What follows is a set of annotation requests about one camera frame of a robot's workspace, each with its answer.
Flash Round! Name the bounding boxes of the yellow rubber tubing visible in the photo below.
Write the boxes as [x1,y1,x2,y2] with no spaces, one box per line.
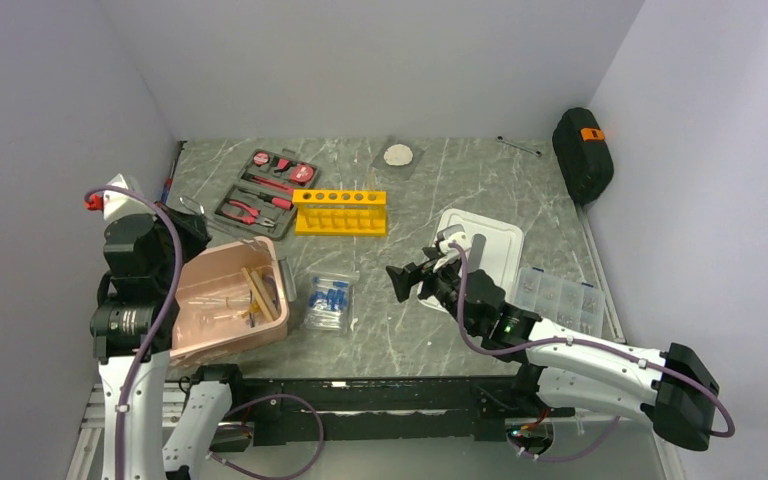
[240,305,260,328]

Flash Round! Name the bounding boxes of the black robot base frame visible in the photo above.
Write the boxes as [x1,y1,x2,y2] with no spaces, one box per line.
[178,364,574,451]

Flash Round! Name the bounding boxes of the red handled screwdriver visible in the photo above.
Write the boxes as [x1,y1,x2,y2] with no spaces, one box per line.
[240,189,294,211]

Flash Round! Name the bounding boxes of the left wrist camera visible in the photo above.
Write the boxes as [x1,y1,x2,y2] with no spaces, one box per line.
[84,174,151,223]

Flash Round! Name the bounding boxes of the blue red screwdriver by wall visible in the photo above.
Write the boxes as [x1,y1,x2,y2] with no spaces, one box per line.
[159,141,185,204]

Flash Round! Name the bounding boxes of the grey tool case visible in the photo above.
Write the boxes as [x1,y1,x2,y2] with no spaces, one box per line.
[213,149,320,240]

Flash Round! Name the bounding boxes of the red black pliers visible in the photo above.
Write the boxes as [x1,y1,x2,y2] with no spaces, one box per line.
[215,199,276,228]

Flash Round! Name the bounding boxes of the grey bin latch handle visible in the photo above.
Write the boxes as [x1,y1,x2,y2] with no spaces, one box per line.
[278,257,298,303]

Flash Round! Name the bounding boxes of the red utility knife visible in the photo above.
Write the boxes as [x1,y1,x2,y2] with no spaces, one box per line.
[242,173,295,195]

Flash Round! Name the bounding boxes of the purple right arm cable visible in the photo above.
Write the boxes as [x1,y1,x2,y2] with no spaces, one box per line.
[446,241,736,464]

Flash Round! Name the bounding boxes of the red electrical tape roll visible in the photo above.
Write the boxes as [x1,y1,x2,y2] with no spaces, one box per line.
[252,151,271,166]

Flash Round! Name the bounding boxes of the bag of blue caps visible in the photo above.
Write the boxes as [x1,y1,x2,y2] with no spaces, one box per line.
[302,270,360,333]

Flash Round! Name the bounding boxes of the white bin lid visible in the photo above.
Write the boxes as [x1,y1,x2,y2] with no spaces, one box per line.
[431,208,524,303]

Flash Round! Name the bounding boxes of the wire gauze with white centre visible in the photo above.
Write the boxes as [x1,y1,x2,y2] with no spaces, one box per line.
[372,137,425,180]

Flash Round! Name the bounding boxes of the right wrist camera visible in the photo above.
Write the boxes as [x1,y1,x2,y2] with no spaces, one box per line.
[436,224,471,258]

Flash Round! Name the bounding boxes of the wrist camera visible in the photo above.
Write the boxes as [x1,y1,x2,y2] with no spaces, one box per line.
[436,224,471,258]
[84,174,151,223]

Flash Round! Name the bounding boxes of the silver wrench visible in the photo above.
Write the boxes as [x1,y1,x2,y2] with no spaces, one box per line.
[496,135,543,158]

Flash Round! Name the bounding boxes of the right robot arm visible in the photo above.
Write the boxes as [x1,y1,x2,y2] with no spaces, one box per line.
[385,259,735,452]

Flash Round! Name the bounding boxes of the black tool case orange latch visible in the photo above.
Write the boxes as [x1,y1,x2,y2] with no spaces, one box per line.
[552,107,615,206]

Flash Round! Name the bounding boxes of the red tape measure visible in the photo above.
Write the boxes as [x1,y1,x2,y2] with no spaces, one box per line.
[288,164,316,185]

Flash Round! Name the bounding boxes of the clear plastic box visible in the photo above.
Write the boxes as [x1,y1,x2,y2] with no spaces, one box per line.
[512,267,605,337]

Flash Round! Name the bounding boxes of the pink plastic bin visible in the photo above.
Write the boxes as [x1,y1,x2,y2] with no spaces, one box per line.
[170,237,289,369]

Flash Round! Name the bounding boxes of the bag of plastic pipettes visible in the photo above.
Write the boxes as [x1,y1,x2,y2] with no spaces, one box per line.
[186,292,250,329]

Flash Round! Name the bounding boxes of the wooden test tube clamp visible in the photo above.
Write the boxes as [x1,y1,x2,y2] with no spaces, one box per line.
[241,267,278,323]

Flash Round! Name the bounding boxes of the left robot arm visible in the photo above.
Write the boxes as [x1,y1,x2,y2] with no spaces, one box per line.
[90,205,248,479]

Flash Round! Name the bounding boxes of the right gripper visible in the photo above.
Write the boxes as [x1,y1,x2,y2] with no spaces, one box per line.
[386,246,479,335]

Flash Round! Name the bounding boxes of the yellow test tube rack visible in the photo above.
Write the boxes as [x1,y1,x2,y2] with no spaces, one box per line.
[292,189,389,237]

